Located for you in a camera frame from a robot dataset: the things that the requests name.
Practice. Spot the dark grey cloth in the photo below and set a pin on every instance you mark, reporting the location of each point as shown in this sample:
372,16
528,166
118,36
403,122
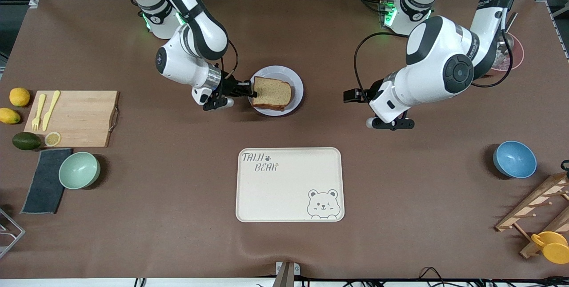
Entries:
42,189

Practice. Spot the green avocado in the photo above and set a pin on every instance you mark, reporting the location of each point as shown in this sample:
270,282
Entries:
26,141

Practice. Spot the plain brown bread slice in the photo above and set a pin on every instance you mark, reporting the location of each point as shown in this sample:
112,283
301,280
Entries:
272,91

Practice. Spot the yellow plastic knife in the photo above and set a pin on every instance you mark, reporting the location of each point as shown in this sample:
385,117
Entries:
50,109

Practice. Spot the yellow lemon lower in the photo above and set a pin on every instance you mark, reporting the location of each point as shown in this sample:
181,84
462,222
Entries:
9,116

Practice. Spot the yellow plastic cup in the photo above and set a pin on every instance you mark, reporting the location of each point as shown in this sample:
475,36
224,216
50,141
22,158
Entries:
553,249

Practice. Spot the metal scoop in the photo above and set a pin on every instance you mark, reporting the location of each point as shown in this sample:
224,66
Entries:
512,19

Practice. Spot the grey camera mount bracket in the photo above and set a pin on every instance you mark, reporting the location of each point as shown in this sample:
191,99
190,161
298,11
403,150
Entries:
286,273

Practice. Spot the yellow plastic fork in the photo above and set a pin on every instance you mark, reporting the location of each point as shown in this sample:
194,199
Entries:
38,113

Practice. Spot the wooden drying rack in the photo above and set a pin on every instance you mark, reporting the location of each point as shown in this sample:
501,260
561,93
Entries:
533,205

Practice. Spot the lemon slice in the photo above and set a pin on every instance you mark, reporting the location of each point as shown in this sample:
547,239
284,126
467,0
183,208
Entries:
53,139

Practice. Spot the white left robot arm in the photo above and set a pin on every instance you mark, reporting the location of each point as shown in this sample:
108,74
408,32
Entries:
444,60

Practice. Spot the pale green bowl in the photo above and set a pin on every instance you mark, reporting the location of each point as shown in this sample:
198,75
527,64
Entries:
79,170

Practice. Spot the white round plate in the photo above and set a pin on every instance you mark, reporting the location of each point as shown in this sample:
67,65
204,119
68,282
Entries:
284,71

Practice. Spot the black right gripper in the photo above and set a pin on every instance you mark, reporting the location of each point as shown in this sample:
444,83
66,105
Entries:
228,87

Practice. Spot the round yellow lemon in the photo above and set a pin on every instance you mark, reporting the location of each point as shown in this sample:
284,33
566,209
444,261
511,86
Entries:
20,97

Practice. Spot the brown table mat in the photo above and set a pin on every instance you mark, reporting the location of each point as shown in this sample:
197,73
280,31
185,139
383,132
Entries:
178,233

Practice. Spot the wooden cutting board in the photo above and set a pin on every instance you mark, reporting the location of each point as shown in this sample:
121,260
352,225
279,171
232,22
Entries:
80,118

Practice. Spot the pink bowl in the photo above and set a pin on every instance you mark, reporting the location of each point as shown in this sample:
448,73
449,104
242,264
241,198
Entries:
520,53

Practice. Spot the clear ice cubes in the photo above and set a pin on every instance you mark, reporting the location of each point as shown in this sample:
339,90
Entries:
506,62

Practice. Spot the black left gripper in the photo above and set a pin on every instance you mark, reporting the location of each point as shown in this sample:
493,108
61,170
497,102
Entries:
372,90

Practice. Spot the blue bowl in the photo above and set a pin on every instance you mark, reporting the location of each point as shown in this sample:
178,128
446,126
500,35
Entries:
514,159

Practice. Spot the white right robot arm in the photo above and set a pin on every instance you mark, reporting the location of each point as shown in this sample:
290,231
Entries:
186,20

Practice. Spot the cream bear-print tray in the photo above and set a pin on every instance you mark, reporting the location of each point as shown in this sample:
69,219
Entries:
284,189

